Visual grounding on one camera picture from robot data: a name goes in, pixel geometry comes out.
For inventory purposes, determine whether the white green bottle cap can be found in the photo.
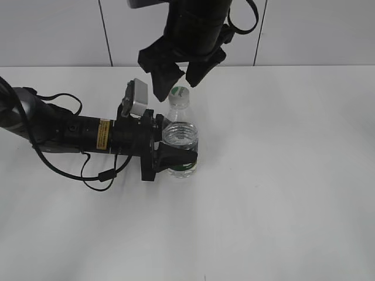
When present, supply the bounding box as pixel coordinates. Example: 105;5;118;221
168;86;190;108

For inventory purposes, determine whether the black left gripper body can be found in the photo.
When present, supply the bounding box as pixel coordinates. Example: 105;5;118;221
111;108;163;181

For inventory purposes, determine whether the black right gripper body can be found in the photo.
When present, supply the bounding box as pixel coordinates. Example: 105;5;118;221
138;0;234;72

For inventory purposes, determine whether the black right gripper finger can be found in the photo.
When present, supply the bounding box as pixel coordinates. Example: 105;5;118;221
151;63;185;102
185;48;226;87

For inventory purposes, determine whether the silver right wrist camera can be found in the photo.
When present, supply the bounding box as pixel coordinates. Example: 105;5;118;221
127;0;168;9

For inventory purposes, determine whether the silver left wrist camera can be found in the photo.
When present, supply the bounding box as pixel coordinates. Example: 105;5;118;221
121;78;148;117

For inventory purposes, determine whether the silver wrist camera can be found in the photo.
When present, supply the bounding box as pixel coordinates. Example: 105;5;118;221
127;0;168;9
121;78;148;117

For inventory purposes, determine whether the clear green-label water bottle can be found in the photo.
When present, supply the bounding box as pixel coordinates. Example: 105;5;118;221
162;99;200;179

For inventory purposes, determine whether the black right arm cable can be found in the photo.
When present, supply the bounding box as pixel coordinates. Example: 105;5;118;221
227;0;259;35

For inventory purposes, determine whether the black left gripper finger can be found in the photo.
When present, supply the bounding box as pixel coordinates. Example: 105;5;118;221
158;142;197;172
158;114;172;129

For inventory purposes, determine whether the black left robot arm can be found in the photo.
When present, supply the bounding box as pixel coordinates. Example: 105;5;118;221
1;78;197;182

